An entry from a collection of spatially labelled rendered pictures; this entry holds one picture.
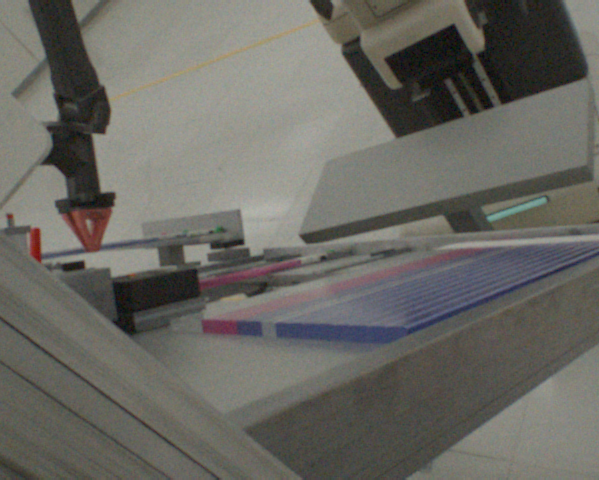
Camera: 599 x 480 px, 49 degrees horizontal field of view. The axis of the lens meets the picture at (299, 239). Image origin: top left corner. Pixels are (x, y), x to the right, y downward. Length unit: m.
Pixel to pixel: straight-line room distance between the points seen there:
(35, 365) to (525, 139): 1.17
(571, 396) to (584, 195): 0.47
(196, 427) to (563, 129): 1.12
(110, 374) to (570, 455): 1.44
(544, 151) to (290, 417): 1.01
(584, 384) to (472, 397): 1.25
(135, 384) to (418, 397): 0.20
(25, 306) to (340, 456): 0.18
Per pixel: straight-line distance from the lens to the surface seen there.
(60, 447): 0.17
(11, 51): 9.50
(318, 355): 0.41
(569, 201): 1.70
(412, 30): 1.45
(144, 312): 0.60
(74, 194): 1.19
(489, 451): 1.64
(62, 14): 1.13
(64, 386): 0.17
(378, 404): 0.33
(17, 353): 0.17
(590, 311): 0.57
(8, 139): 0.17
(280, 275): 0.91
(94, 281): 0.59
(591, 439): 1.58
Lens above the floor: 1.35
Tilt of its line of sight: 32 degrees down
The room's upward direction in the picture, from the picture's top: 40 degrees counter-clockwise
